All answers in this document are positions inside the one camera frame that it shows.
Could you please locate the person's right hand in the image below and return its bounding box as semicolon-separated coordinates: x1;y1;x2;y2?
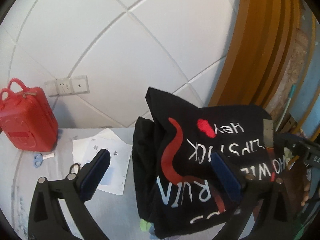
298;164;316;208

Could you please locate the white paper sheet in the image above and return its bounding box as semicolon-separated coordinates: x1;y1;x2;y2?
72;128;132;201

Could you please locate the blue white key tag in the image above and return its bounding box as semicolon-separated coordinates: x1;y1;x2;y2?
33;152;55;168

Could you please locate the black printed t-shirt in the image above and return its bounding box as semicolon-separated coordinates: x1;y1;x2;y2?
132;88;286;239

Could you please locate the red small suitcase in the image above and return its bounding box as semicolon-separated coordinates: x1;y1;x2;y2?
1;78;58;152

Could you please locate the stack of folded clothes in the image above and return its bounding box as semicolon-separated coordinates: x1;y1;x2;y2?
140;218;158;239

